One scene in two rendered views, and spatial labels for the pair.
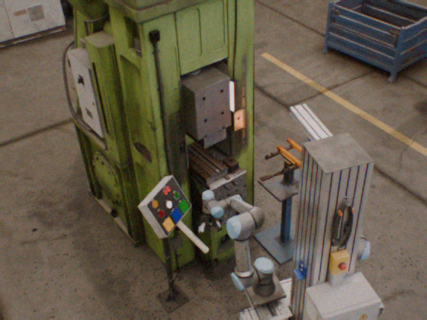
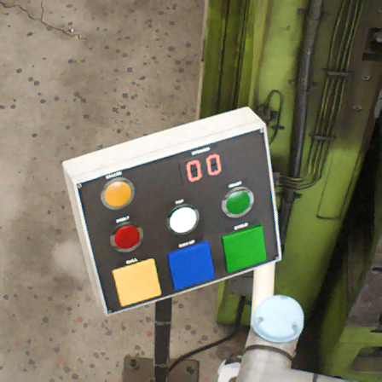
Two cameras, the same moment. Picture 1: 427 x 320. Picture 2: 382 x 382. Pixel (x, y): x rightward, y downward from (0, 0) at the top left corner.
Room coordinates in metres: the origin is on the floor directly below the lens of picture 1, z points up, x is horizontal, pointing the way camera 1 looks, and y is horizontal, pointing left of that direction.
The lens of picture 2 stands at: (1.95, -0.22, 2.69)
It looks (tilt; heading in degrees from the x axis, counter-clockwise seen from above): 58 degrees down; 35
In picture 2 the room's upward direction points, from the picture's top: 5 degrees clockwise
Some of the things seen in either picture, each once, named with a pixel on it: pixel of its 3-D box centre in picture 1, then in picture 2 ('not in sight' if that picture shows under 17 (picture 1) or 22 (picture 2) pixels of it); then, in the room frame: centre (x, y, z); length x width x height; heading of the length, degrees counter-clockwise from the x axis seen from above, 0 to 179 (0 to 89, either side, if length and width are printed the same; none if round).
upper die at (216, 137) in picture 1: (198, 125); not in sight; (3.30, 0.09, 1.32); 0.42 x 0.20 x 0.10; 35
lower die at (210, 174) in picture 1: (200, 162); not in sight; (3.30, 0.09, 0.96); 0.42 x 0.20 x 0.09; 35
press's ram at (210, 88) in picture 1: (200, 95); not in sight; (3.32, 0.05, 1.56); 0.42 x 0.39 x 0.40; 35
